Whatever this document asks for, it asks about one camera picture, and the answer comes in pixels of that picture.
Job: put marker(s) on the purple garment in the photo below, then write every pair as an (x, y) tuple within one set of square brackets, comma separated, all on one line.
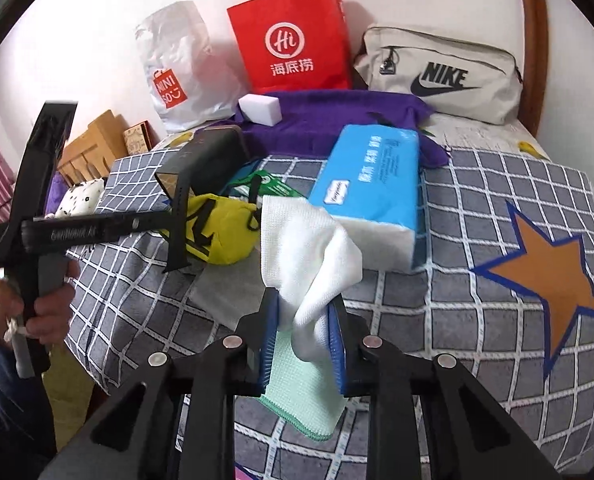
[(55, 194)]

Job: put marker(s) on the black box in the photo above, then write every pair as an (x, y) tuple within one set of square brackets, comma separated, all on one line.
[(212, 155)]

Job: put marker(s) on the beige zip bag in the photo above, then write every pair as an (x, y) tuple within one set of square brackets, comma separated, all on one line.
[(437, 75)]

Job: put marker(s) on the purple fabric storage bin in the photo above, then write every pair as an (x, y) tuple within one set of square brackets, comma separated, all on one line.
[(337, 110)]

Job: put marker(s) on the small patterned box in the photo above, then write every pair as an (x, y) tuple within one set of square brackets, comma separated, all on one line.
[(137, 139)]

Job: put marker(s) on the wooden crate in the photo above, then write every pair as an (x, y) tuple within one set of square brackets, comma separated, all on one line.
[(97, 140)]

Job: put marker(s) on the grey checked star blanket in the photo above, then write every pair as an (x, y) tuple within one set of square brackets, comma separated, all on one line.
[(452, 285)]

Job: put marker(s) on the green plastic packet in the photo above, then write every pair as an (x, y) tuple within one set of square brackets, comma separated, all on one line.
[(277, 187)]

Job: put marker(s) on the white plastic shopping bag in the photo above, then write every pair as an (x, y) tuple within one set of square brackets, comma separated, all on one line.
[(187, 75)]

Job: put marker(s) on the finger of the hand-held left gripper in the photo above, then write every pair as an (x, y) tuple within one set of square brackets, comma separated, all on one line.
[(137, 222)]

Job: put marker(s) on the red paper bag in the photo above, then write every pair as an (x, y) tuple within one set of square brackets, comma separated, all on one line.
[(287, 45)]

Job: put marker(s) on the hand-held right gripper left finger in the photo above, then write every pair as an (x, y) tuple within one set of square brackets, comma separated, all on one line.
[(269, 345)]

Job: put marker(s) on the white cloth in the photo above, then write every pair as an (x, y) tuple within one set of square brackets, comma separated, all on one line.
[(307, 250)]

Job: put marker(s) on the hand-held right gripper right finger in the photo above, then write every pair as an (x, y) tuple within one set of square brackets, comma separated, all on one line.
[(337, 352)]

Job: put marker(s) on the white sponge block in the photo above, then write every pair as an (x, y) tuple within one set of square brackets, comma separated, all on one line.
[(261, 109)]

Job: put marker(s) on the wooden headboard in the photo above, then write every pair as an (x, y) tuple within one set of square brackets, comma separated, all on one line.
[(532, 50)]

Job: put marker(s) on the blue tissue pack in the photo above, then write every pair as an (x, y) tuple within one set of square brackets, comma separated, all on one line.
[(367, 185)]

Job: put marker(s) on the person's left hand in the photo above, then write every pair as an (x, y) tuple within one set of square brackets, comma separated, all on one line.
[(52, 315)]

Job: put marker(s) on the mint green cloth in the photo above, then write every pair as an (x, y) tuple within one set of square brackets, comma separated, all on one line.
[(297, 395)]

